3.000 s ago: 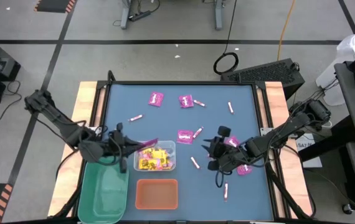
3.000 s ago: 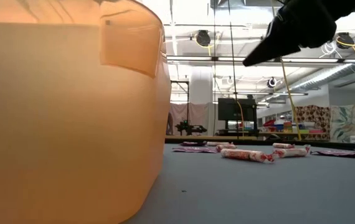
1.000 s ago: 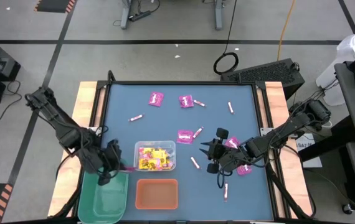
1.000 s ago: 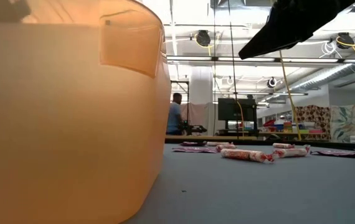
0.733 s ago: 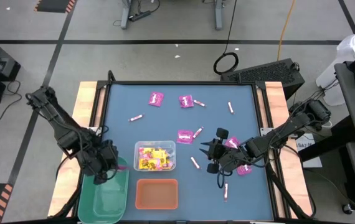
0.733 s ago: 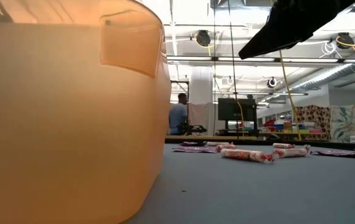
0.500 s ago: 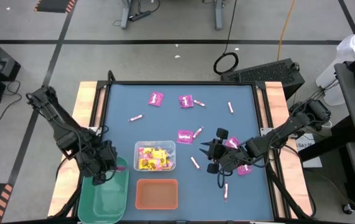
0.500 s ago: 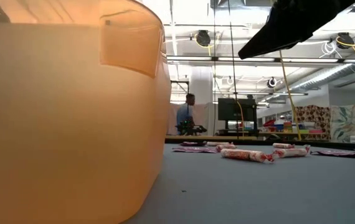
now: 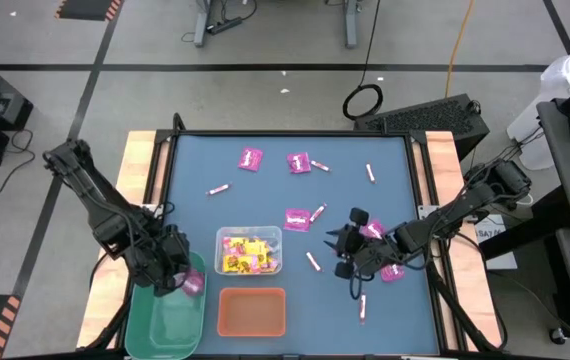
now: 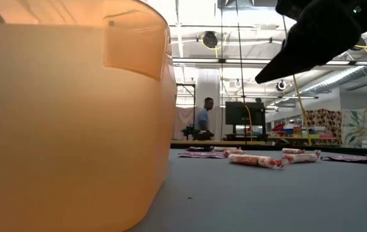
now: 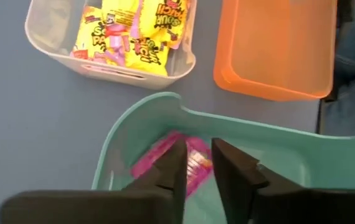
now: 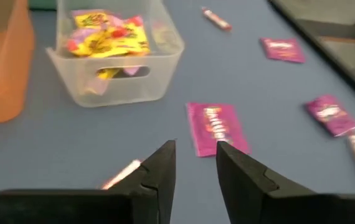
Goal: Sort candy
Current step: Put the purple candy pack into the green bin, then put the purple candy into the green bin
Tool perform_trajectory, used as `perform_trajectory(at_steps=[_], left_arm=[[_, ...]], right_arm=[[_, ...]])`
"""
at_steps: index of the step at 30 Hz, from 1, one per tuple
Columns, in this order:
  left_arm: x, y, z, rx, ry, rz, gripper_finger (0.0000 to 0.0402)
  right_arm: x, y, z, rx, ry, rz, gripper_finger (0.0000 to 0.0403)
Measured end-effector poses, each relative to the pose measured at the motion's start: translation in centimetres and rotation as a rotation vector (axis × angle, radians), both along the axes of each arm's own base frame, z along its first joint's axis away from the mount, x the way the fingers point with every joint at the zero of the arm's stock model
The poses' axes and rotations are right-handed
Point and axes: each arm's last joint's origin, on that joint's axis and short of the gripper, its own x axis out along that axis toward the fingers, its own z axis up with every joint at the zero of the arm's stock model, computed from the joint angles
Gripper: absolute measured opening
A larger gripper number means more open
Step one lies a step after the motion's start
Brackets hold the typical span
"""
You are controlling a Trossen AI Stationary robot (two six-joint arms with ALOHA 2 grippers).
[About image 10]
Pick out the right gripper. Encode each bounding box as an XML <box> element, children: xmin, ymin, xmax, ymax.
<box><xmin>255</xmin><ymin>0</ymin><xmax>367</xmax><ymax>84</ymax></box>

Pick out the purple Skittles packet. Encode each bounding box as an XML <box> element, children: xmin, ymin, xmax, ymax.
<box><xmin>320</xmin><ymin>153</ymin><xmax>367</xmax><ymax>164</ymax></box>
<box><xmin>177</xmin><ymin>151</ymin><xmax>226</xmax><ymax>159</ymax></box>
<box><xmin>185</xmin><ymin>146</ymin><xmax>215</xmax><ymax>153</ymax></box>

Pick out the brown dotted cloth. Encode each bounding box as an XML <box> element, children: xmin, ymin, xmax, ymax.
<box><xmin>304</xmin><ymin>108</ymin><xmax>344</xmax><ymax>146</ymax></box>

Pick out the long ceiling light bar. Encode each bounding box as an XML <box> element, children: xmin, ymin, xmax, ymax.
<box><xmin>220</xmin><ymin>94</ymin><xmax>319</xmax><ymax>100</ymax></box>
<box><xmin>172</xmin><ymin>57</ymin><xmax>367</xmax><ymax>67</ymax></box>

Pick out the floral print cloth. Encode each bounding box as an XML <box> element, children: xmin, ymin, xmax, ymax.
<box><xmin>341</xmin><ymin>108</ymin><xmax>367</xmax><ymax>146</ymax></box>

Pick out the long work table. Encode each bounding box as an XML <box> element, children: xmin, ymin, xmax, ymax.
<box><xmin>265</xmin><ymin>135</ymin><xmax>341</xmax><ymax>142</ymax></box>

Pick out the black monitor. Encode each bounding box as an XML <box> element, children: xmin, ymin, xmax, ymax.
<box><xmin>224</xmin><ymin>101</ymin><xmax>267</xmax><ymax>126</ymax></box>

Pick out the white round column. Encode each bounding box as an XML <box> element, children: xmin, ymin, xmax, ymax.
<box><xmin>196</xmin><ymin>68</ymin><xmax>220</xmax><ymax>109</ymax></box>

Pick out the black monitor stand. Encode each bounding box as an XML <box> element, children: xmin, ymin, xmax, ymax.
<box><xmin>223</xmin><ymin>124</ymin><xmax>268</xmax><ymax>142</ymax></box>

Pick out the person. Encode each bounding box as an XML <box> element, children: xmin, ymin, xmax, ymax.
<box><xmin>196</xmin><ymin>97</ymin><xmax>215</xmax><ymax>141</ymax></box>

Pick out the pink hanging cloth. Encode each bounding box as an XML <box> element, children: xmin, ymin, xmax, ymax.
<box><xmin>172</xmin><ymin>106</ymin><xmax>200</xmax><ymax>141</ymax></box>

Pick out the orange plastic bin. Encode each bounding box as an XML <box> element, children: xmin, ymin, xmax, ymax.
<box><xmin>0</xmin><ymin>0</ymin><xmax>178</xmax><ymax>232</ymax></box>

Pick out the silver ceiling duct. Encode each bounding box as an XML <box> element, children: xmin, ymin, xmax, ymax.
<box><xmin>294</xmin><ymin>54</ymin><xmax>367</xmax><ymax>97</ymax></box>

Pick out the yellow hanging cable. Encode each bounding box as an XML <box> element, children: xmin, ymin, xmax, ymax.
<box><xmin>291</xmin><ymin>74</ymin><xmax>313</xmax><ymax>146</ymax></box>

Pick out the black hanging cable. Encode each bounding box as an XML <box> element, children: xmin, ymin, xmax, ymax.
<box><xmin>220</xmin><ymin>0</ymin><xmax>225</xmax><ymax>141</ymax></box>
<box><xmin>234</xmin><ymin>0</ymin><xmax>248</xmax><ymax>145</ymax></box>

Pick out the thin yellow cable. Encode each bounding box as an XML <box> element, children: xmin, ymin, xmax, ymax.
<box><xmin>243</xmin><ymin>103</ymin><xmax>254</xmax><ymax>142</ymax></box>

